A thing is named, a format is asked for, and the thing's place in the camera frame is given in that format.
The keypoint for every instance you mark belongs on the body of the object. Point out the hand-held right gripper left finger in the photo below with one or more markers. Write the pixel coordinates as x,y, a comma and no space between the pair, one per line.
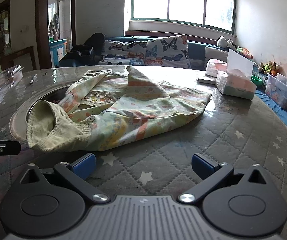
83,165

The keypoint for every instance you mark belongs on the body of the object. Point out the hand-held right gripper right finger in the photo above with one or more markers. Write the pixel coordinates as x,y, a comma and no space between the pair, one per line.
203,166

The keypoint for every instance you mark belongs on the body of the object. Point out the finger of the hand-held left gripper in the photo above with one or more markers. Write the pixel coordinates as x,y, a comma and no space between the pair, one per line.
6,148

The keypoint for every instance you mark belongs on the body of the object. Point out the printed children's jacket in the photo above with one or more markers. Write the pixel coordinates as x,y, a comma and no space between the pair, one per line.
123,110

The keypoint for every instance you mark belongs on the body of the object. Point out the hanging clothes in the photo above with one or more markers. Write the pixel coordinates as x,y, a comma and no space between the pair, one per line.
54,23

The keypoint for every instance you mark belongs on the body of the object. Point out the round metal table insert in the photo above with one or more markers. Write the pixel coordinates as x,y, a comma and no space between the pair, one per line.
21,120

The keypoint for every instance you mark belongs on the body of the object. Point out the clear plastic case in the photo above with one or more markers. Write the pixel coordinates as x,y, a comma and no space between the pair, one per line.
8,76

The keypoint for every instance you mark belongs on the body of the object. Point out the dark wooden side unit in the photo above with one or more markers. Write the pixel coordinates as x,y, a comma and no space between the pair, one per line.
21,57

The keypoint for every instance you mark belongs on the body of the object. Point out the flat grey box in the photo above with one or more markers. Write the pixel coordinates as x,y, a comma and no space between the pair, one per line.
206,80

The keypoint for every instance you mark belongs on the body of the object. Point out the pink and green tissue pack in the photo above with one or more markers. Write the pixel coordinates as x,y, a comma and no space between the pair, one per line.
236,86

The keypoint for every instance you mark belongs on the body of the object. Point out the green bowl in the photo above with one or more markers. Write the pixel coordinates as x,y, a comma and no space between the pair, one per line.
256,80

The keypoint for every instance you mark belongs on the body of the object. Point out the blue cabinet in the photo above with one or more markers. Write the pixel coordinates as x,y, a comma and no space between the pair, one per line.
57,52

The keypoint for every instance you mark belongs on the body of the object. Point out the clear storage box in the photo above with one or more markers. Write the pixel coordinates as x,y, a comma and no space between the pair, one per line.
281,91

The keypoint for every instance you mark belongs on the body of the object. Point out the grey pillow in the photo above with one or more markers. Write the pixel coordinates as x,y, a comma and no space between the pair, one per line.
214,55

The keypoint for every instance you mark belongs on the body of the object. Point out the white paper sheet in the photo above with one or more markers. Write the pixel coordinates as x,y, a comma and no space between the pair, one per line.
241,60

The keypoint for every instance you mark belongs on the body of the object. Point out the black bag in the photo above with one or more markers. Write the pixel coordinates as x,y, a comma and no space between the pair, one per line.
83,52

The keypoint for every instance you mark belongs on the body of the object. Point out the brown plush toys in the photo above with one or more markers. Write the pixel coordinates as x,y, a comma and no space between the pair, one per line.
269,68

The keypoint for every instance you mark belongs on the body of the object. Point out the long butterfly print pillow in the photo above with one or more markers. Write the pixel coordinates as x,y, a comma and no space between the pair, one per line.
123,52

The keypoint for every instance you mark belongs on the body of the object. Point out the large butterfly print pillow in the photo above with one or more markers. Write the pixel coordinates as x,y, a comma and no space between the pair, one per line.
167,51

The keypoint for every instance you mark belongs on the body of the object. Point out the pink plush toy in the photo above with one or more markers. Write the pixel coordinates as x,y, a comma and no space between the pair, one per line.
246,52

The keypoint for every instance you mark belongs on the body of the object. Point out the white plush toy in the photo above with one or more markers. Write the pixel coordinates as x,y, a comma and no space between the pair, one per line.
224,42

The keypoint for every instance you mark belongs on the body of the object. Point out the green framed window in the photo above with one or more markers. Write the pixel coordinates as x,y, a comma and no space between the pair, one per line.
181,2

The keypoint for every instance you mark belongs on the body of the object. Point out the dark wooden door frame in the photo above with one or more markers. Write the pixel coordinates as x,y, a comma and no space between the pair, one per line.
41,22

